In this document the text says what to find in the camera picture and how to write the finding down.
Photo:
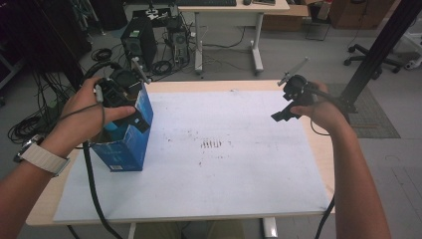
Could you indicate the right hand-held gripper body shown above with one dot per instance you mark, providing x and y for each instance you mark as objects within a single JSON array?
[{"x": 297, "y": 91}]

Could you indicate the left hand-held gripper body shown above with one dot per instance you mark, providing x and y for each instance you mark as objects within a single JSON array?
[{"x": 121, "y": 88}]

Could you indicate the blue cardboard box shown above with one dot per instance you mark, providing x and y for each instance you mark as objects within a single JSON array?
[{"x": 132, "y": 149}]

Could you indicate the person's right hand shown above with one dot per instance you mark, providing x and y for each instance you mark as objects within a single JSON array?
[{"x": 326, "y": 114}]

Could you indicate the person's left hand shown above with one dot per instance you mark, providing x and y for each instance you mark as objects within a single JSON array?
[{"x": 83, "y": 119}]

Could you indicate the large black computer tower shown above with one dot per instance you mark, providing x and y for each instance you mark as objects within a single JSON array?
[{"x": 139, "y": 41}]

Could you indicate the small open computer tower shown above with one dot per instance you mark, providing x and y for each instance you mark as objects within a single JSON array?
[{"x": 179, "y": 46}]

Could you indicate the white table mat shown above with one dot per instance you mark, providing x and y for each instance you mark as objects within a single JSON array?
[{"x": 232, "y": 166}]

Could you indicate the brown cardboard box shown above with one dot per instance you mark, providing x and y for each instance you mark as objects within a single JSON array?
[{"x": 285, "y": 20}]

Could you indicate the black office chair base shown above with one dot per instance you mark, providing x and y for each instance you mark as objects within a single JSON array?
[{"x": 365, "y": 56}]

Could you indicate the grey floor mat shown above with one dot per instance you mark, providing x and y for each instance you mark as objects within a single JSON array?
[{"x": 371, "y": 122}]

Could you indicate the black metal pillar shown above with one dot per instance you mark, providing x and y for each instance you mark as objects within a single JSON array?
[{"x": 381, "y": 49}]

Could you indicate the dark curtain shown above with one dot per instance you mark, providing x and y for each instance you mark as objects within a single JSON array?
[{"x": 40, "y": 40}]

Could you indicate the wooden cabinet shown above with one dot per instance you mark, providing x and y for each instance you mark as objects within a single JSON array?
[{"x": 361, "y": 15}]

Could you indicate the black computer mouse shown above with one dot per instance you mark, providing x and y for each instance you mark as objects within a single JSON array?
[{"x": 247, "y": 2}]

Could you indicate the white office desk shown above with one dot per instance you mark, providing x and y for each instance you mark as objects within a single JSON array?
[{"x": 229, "y": 10}]

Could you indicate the black keyboard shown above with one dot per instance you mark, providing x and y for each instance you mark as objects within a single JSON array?
[{"x": 205, "y": 2}]

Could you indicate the light wooden table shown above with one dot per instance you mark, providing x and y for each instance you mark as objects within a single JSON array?
[{"x": 43, "y": 215}]

